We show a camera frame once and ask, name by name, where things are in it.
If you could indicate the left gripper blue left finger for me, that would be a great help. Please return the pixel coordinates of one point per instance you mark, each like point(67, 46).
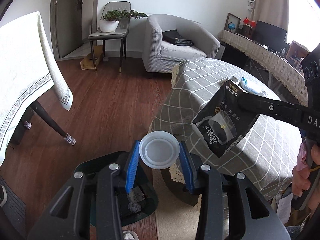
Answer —
point(131, 166)

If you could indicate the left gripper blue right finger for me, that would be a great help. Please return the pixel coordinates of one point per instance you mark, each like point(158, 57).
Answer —
point(187, 166)

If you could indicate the white plastic lid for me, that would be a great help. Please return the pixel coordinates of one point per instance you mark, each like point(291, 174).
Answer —
point(159, 150)

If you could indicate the black snack bag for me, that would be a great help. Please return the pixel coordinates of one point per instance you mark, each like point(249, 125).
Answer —
point(221, 123)

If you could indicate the dark teal trash bin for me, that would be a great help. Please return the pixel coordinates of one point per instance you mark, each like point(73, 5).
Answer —
point(142, 200)

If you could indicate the person's right hand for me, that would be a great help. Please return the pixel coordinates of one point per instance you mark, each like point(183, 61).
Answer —
point(300, 181)

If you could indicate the beige fringed desk cloth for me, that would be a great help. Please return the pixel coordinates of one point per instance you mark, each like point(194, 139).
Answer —
point(287, 75)

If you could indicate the grey checked tablecloth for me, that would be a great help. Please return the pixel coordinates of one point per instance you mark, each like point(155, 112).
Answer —
point(266, 153)

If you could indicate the wooden desk shelf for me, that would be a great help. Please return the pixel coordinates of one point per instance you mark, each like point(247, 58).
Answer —
point(296, 52)

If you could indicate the blue white tissue pack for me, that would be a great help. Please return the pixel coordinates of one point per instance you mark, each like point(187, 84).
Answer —
point(245, 86)

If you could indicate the black monitor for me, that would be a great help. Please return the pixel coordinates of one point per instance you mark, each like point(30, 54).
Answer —
point(270, 35)

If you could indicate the black table leg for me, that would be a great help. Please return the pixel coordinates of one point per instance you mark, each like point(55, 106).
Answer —
point(41, 112)

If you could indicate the small blue globe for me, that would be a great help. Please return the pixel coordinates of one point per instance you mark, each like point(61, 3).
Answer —
point(231, 26)

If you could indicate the striped grey door mat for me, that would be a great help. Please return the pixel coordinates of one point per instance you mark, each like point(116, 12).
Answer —
point(15, 210)

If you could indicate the dark storage box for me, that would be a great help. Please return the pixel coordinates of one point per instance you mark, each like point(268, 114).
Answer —
point(23, 125)

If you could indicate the cardboard box on floor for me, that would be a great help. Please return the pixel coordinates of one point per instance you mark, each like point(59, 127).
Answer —
point(91, 62)

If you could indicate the grey armchair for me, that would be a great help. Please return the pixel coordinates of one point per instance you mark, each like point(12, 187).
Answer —
point(160, 56)

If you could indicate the dark shoe white sole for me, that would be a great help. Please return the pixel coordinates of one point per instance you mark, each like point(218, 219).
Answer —
point(3, 196)

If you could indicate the black bag on armchair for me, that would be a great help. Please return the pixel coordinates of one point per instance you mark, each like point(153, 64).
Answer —
point(173, 37)

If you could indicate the grey dining chair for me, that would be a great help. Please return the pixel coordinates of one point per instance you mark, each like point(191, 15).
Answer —
point(121, 32)

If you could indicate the white patterned tablecloth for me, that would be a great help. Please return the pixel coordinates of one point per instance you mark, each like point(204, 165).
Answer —
point(28, 70)

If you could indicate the potted plant white pot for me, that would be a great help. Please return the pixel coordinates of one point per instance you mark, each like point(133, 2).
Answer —
point(111, 19)

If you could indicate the grey door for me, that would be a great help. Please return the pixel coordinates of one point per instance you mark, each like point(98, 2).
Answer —
point(71, 22)

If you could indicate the wooden picture frame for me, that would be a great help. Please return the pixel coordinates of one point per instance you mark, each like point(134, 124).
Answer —
point(232, 18)

